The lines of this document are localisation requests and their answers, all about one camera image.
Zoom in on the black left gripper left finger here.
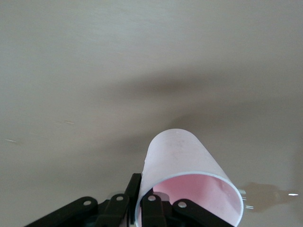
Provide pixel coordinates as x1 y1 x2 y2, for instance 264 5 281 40
23 173 143 227

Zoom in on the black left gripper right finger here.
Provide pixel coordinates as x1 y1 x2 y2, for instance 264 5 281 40
141 193 235 227

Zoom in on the pink plastic cup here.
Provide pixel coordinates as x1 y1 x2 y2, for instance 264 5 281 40
135 128 244 227

